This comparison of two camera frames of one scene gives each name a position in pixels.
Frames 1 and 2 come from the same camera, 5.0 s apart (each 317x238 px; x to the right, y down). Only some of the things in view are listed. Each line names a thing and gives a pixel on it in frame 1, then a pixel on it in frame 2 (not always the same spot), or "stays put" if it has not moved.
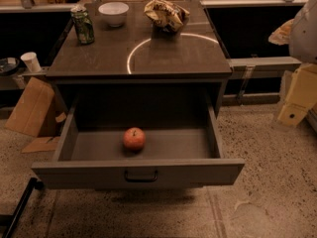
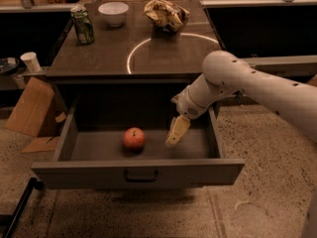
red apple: (134, 139) stays put
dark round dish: (9, 65) stays put
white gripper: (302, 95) -> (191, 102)
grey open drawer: (181, 148) stays put
